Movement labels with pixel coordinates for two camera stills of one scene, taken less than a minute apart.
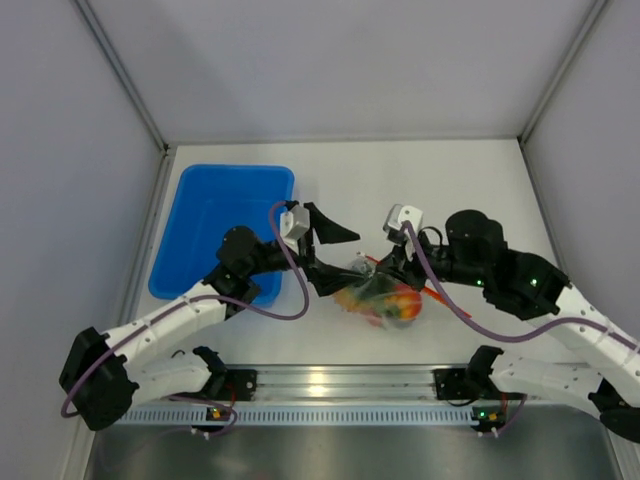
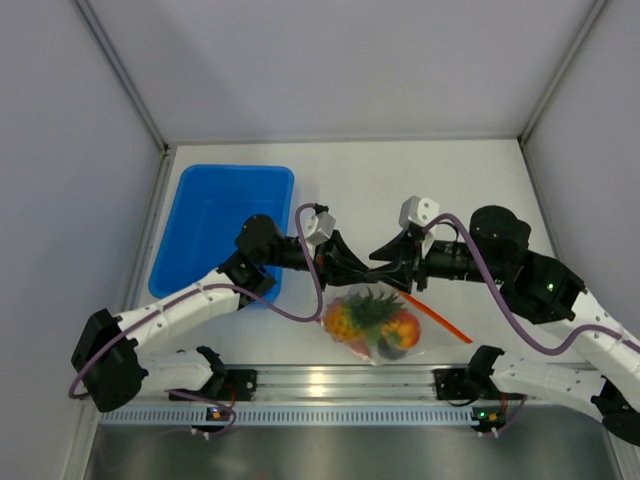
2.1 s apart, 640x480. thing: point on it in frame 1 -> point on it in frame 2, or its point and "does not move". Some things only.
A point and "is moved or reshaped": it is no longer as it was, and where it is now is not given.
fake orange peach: [407, 300] -> [406, 327]
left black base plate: [231, 385] does not move
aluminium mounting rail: [347, 382] does not move
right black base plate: [459, 383] does not move
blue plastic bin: [206, 201] does not move
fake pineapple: [369, 295] is moved or reshaped
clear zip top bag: [379, 298] is moved or reshaped
